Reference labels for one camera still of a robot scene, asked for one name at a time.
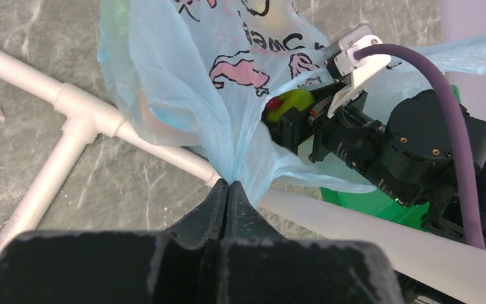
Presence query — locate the light blue plastic bag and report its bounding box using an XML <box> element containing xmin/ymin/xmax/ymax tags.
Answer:
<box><xmin>97</xmin><ymin>0</ymin><xmax>486</xmax><ymax>206</ymax></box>

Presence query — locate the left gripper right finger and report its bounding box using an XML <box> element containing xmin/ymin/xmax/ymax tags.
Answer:
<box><xmin>225</xmin><ymin>181</ymin><xmax>285</xmax><ymax>239</ymax></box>

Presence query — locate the green fake apple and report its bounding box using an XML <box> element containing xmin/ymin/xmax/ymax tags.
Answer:
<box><xmin>263</xmin><ymin>88</ymin><xmax>315</xmax><ymax>122</ymax></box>

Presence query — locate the green plastic tray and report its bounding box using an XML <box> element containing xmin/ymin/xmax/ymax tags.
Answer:
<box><xmin>321</xmin><ymin>187</ymin><xmax>429</xmax><ymax>231</ymax></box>

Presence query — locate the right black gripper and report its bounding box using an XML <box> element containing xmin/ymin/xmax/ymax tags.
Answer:
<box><xmin>268</xmin><ymin>91</ymin><xmax>387</xmax><ymax>168</ymax></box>

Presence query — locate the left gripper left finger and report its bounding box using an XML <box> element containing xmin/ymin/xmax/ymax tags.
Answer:
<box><xmin>166</xmin><ymin>179</ymin><xmax>229</xmax><ymax>248</ymax></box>

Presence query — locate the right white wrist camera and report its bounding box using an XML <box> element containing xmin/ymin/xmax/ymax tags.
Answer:
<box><xmin>323</xmin><ymin>23</ymin><xmax>392</xmax><ymax>118</ymax></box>

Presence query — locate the white PVC pipe stand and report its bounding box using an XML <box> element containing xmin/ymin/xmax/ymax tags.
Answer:
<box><xmin>0</xmin><ymin>51</ymin><xmax>486</xmax><ymax>303</ymax></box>

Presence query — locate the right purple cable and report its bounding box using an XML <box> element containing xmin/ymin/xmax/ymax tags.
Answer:
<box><xmin>353</xmin><ymin>43</ymin><xmax>486</xmax><ymax>251</ymax></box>

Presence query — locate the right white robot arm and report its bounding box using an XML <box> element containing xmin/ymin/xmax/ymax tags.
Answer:
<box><xmin>261</xmin><ymin>85</ymin><xmax>486</xmax><ymax>245</ymax></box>

